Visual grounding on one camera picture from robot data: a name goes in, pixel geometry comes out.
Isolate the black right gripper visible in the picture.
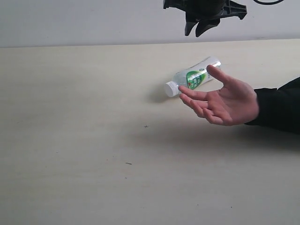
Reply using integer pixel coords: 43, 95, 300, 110
163, 0, 247, 37

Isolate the black sleeved forearm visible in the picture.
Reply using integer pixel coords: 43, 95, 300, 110
246, 78, 300, 135

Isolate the clear bottle green white label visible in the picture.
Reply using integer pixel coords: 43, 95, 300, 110
164, 57, 221, 98

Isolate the person's bare hand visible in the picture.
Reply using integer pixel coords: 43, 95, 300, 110
179, 65, 259, 126

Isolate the black cable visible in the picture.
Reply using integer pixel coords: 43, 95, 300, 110
253, 0, 285, 5

